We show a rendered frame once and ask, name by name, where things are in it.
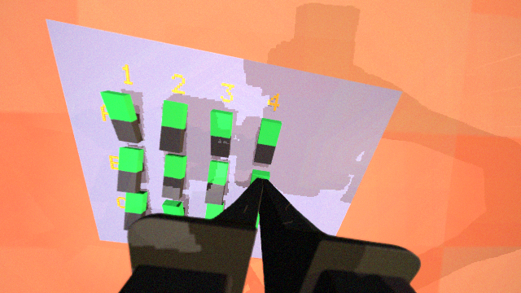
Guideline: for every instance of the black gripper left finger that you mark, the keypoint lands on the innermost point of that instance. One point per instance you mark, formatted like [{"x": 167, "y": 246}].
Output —
[{"x": 222, "y": 244}]

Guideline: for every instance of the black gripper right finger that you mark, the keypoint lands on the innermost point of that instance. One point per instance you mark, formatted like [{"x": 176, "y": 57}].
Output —
[{"x": 295, "y": 252}]

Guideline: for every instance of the lavender switch panel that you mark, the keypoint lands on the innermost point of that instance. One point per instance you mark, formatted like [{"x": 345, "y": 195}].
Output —
[{"x": 162, "y": 128}]

